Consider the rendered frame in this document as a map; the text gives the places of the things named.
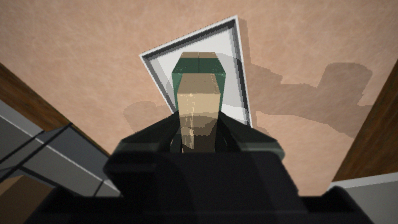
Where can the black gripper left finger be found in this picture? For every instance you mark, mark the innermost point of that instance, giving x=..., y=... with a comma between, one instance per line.
x=156, y=137

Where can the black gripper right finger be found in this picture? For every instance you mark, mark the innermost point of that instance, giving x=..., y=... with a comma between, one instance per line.
x=242, y=138

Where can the white shallow tray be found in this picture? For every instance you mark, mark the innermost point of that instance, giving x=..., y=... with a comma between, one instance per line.
x=223, y=38

